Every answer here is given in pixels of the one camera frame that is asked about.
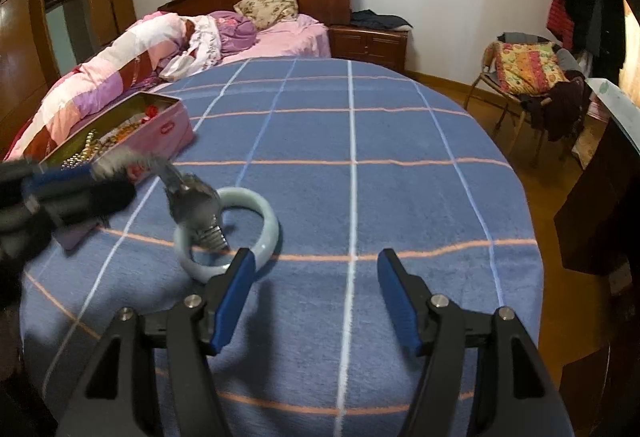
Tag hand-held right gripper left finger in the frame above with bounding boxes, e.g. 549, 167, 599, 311
55, 247, 257, 437

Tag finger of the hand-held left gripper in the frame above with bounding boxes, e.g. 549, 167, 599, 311
37, 177, 138, 230
20, 164, 96, 198

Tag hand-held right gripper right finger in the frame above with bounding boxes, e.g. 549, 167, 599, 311
376, 247, 576, 437

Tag gold bead necklace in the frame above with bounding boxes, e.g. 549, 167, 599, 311
60, 130, 113, 168

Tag pale jade bangle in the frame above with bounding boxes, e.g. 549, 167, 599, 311
172, 186, 280, 279

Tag silver metal watch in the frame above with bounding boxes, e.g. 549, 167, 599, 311
95, 156, 231, 250

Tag pink tin box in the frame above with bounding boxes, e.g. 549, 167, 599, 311
37, 92, 196, 252

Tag blue plaid tablecloth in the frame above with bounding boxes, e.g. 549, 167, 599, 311
20, 57, 546, 437

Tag pink patchwork quilt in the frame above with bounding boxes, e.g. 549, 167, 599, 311
5, 12, 261, 160

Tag wooden wardrobe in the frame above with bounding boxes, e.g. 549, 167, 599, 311
0, 0, 137, 158

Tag dark wooden cabinet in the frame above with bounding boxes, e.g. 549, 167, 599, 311
552, 77, 640, 278

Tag dark clothes heap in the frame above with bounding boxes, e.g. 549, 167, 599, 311
520, 77, 593, 143

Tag floral pillow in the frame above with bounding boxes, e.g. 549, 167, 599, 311
233, 0, 300, 30

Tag wooden nightstand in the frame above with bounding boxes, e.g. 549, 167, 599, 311
327, 24, 412, 73

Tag colourful patterned cushion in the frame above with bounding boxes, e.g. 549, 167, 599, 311
492, 41, 568, 97

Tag dark folded clothes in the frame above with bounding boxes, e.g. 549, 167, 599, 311
349, 8, 415, 30

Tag red hanging garment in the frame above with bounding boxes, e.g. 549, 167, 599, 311
545, 0, 573, 48

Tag dark hanging coat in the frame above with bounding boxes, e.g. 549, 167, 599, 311
565, 0, 628, 85

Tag metal frame chair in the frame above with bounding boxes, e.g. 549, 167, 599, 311
462, 33, 591, 168

